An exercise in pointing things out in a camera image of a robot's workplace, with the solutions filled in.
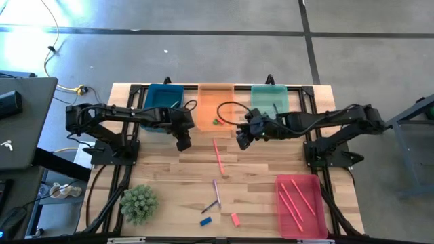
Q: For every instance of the beige coiled object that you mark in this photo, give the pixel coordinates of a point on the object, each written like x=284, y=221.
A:
x=64, y=191

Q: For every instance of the pink translucent plastic bin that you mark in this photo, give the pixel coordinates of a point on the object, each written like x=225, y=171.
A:
x=312, y=223

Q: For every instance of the teal translucent plastic bin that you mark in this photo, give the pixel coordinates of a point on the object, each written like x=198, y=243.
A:
x=264, y=96

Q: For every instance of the pink pencil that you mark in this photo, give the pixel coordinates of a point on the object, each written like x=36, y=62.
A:
x=292, y=202
x=303, y=197
x=218, y=156
x=290, y=211

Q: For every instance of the blue plastic bin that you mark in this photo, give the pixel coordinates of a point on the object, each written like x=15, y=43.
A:
x=162, y=95

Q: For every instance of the pink eraser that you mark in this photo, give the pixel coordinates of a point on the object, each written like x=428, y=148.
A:
x=235, y=219

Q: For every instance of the orange translucent plastic bin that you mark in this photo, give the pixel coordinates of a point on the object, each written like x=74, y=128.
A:
x=210, y=101

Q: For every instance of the purple translucent pen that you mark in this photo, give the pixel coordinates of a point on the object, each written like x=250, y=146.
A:
x=217, y=193

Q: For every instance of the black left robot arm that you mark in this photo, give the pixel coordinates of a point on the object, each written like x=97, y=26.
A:
x=118, y=113

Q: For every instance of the dark blue Madisi crayon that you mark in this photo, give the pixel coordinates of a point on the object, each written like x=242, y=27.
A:
x=210, y=206

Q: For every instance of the white paper sheet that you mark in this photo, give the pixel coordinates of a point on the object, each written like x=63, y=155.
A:
x=80, y=161

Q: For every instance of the orange-red eraser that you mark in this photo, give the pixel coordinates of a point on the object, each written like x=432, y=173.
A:
x=221, y=121

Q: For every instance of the grey metal table frame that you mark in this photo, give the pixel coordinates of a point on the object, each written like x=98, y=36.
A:
x=404, y=156

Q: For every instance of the green artificial plant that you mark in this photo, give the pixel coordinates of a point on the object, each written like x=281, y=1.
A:
x=139, y=205

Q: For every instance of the silver bracket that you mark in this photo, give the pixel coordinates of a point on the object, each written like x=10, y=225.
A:
x=315, y=241
x=125, y=240

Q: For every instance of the light green pen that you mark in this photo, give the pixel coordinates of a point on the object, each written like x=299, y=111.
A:
x=175, y=104

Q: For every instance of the yellow power plug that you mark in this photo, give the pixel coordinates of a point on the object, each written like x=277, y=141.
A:
x=80, y=90

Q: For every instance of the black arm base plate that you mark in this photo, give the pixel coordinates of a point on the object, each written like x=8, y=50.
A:
x=342, y=154
x=101, y=159

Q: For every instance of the blue eraser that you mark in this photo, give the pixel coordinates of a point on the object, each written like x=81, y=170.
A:
x=205, y=221

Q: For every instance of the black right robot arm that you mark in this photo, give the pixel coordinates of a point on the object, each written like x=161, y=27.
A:
x=325, y=122

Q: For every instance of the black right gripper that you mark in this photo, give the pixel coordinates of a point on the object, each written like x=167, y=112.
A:
x=261, y=125

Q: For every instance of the black box device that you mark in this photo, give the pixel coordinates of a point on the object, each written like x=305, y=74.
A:
x=10, y=105

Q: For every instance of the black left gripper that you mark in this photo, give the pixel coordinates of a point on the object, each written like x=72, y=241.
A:
x=179, y=122

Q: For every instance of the black desk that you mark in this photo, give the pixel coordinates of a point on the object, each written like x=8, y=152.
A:
x=30, y=128

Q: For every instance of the small white object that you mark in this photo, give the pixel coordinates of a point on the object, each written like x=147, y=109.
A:
x=6, y=145

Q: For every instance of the black desk beam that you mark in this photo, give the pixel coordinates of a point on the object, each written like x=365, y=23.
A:
x=61, y=166

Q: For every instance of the black aluminium table frame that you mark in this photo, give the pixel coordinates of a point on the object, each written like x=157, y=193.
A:
x=191, y=87

